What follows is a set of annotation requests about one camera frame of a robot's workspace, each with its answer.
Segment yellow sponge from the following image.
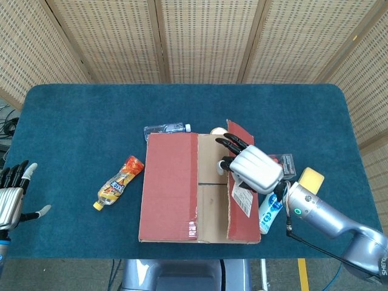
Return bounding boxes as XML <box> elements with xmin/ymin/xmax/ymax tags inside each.
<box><xmin>298</xmin><ymin>167</ymin><xmax>326</xmax><ymax>195</ymax></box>

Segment clear plastic case black insert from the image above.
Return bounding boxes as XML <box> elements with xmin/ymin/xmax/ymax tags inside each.
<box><xmin>268</xmin><ymin>153</ymin><xmax>297</xmax><ymax>177</ymax></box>

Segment orange drink bottle yellow cap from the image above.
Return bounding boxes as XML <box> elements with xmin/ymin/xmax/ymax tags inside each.
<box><xmin>93</xmin><ymin>155</ymin><xmax>145</xmax><ymax>211</ymax></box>

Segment white blue tube bottle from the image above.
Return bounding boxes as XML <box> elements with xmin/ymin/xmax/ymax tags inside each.
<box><xmin>258</xmin><ymin>193</ymin><xmax>284</xmax><ymax>235</ymax></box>

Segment woven folding screen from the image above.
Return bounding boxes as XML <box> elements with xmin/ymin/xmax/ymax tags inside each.
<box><xmin>0</xmin><ymin>0</ymin><xmax>388</xmax><ymax>213</ymax></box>

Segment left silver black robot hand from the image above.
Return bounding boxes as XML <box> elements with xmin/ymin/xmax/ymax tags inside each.
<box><xmin>0</xmin><ymin>160</ymin><xmax>52</xmax><ymax>232</ymax></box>

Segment blue carpet table cover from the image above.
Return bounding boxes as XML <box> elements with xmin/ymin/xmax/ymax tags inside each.
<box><xmin>5</xmin><ymin>83</ymin><xmax>383</xmax><ymax>260</ymax></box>

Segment clear plastic water bottle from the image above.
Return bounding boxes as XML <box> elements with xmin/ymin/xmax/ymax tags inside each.
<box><xmin>143</xmin><ymin>122</ymin><xmax>192</xmax><ymax>142</ymax></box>

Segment black floor cables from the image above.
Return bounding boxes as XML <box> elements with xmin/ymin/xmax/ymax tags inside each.
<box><xmin>0</xmin><ymin>104</ymin><xmax>21</xmax><ymax>142</ymax></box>

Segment red cardboard box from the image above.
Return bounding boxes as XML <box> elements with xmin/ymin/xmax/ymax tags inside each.
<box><xmin>138</xmin><ymin>119</ymin><xmax>262</xmax><ymax>244</ymax></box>

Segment grey robot torso base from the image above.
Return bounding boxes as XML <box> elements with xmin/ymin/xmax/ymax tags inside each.
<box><xmin>121</xmin><ymin>259</ymin><xmax>252</xmax><ymax>291</ymax></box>

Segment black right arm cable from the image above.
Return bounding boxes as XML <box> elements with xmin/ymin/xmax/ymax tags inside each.
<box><xmin>286</xmin><ymin>196</ymin><xmax>388</xmax><ymax>277</ymax></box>

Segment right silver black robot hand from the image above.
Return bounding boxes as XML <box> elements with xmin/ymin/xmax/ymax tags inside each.
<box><xmin>215</xmin><ymin>135</ymin><xmax>284</xmax><ymax>195</ymax></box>

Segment blue floor cable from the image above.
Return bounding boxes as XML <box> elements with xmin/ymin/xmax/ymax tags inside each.
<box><xmin>109</xmin><ymin>259</ymin><xmax>122</xmax><ymax>291</ymax></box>

